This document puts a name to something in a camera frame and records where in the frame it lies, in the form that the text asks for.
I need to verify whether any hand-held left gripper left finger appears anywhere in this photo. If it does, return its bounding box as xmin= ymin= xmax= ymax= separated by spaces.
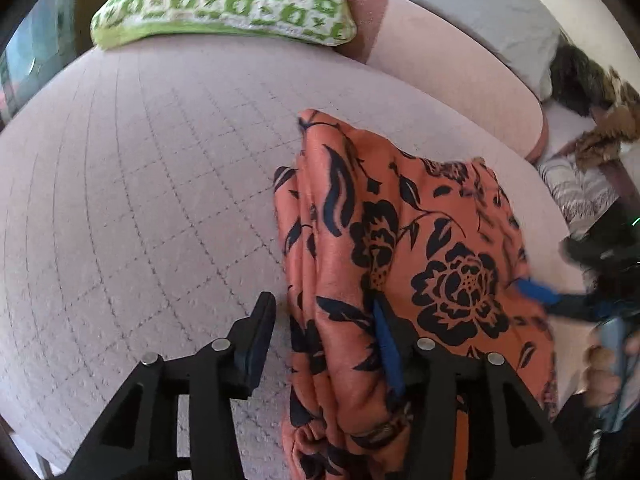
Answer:
xmin=57 ymin=291 xmax=278 ymax=480

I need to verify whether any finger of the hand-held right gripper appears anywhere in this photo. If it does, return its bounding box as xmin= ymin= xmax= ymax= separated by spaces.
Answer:
xmin=515 ymin=277 xmax=596 ymax=321

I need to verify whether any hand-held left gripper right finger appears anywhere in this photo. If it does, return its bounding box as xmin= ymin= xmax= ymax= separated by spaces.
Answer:
xmin=372 ymin=297 xmax=581 ymax=480

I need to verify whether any orange floral garment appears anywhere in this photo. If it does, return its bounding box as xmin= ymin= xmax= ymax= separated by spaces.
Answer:
xmin=272 ymin=107 xmax=561 ymax=480

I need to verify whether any person's right hand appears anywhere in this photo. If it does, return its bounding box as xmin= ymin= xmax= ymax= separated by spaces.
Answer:
xmin=582 ymin=342 xmax=626 ymax=408

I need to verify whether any grey patterned blanket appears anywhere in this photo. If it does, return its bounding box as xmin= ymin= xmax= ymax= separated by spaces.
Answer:
xmin=537 ymin=152 xmax=631 ymax=241

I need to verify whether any person's black clothing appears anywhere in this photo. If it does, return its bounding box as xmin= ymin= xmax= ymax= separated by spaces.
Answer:
xmin=552 ymin=395 xmax=616 ymax=480

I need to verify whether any brown black furry cloth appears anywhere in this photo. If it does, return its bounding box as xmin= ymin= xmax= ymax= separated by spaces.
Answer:
xmin=550 ymin=42 xmax=640 ymax=171

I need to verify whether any quilted bed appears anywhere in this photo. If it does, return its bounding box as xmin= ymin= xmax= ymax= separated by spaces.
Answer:
xmin=0 ymin=35 xmax=586 ymax=476

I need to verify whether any pink bolster cushion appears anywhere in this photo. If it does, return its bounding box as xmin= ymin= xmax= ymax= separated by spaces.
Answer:
xmin=342 ymin=0 xmax=551 ymax=163

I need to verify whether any plain grey pillow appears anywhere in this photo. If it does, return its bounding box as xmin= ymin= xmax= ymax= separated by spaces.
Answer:
xmin=395 ymin=0 xmax=563 ymax=103

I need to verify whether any green patterned pillow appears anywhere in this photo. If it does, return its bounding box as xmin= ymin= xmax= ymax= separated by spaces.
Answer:
xmin=90 ymin=0 xmax=358 ymax=51

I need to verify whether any glass window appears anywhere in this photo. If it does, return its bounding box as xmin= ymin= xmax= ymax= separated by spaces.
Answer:
xmin=0 ymin=0 xmax=81 ymax=126

